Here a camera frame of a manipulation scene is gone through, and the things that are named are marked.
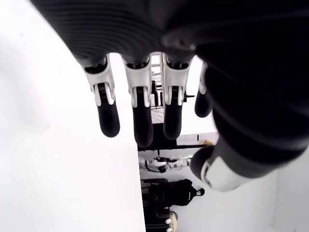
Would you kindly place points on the black backpack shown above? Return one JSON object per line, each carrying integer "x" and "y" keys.
{"x": 181, "y": 192}

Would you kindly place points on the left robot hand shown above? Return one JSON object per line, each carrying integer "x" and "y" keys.
{"x": 169, "y": 24}

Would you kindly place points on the silver humanoid robot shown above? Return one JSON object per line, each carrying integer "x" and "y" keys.
{"x": 157, "y": 164}

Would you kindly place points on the white shelf black frame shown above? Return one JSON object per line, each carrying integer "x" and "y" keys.
{"x": 190, "y": 139}

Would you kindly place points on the metal rack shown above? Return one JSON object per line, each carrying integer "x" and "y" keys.
{"x": 155, "y": 72}

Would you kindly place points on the black equipment case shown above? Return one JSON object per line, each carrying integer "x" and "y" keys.
{"x": 154, "y": 195}

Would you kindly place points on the small yellow object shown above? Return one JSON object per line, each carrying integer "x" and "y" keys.
{"x": 207, "y": 142}

